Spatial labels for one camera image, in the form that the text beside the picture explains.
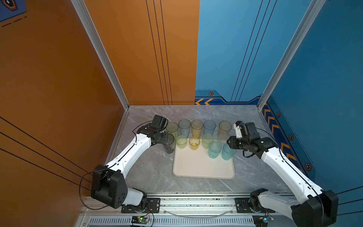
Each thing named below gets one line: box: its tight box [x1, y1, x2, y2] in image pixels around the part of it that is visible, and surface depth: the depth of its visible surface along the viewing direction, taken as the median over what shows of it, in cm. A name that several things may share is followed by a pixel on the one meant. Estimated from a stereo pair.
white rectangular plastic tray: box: [172, 138, 236, 180], surface depth 90 cm
